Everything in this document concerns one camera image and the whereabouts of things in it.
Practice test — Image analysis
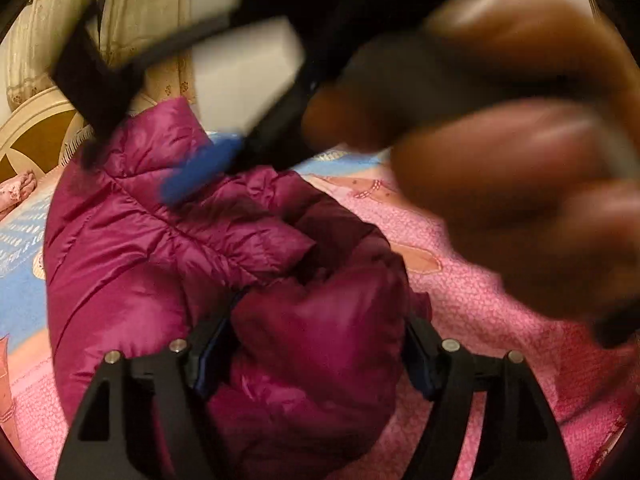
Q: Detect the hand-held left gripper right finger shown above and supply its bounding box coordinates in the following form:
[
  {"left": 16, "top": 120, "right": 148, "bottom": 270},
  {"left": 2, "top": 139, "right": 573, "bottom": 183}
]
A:
[{"left": 402, "top": 314, "right": 574, "bottom": 480}]

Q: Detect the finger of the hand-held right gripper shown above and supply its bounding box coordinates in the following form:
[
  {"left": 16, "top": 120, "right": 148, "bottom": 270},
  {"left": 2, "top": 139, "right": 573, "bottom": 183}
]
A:
[
  {"left": 50, "top": 12, "right": 236, "bottom": 143},
  {"left": 159, "top": 75, "right": 323, "bottom": 207}
]

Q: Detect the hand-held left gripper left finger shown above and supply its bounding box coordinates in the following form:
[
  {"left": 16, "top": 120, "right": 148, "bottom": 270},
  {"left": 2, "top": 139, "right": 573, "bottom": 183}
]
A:
[{"left": 54, "top": 287, "right": 251, "bottom": 480}]

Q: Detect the magenta puffer jacket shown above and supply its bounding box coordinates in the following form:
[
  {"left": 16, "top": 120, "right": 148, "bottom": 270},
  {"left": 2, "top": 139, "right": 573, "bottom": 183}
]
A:
[{"left": 43, "top": 96, "right": 433, "bottom": 480}]

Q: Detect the person's right hand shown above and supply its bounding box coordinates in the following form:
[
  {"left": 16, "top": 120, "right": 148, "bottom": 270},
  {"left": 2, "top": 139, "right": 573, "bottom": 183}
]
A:
[{"left": 302, "top": 0, "right": 640, "bottom": 326}]

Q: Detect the pink and blue printed blanket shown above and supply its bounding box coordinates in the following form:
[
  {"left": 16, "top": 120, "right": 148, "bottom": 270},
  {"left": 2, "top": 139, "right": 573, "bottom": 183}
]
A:
[{"left": 0, "top": 130, "right": 631, "bottom": 480}]

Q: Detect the cream arched wooden headboard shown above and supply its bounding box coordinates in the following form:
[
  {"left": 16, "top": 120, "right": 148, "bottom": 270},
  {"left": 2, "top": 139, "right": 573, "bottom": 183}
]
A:
[{"left": 0, "top": 87, "right": 101, "bottom": 183}]

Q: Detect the beige curtain with dark gap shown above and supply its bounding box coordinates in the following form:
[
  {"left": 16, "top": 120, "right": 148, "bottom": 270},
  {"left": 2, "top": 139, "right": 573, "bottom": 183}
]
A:
[{"left": 4, "top": 0, "right": 198, "bottom": 111}]

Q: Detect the pink pillow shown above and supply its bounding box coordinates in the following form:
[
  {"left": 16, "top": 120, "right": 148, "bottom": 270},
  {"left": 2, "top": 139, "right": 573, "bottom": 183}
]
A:
[{"left": 0, "top": 170, "right": 38, "bottom": 221}]

